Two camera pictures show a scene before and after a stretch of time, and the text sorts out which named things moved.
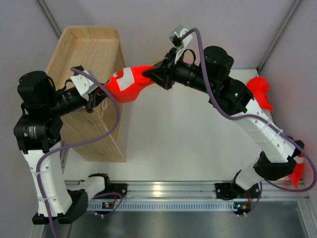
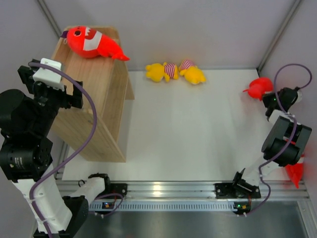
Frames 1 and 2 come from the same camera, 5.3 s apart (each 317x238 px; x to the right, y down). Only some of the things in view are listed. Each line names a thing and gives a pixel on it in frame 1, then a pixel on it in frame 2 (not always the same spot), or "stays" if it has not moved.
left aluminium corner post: x=50 y=18 stays
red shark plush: x=296 y=177 stays
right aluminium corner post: x=278 y=35 stays
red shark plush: x=125 y=85 → x=86 y=42
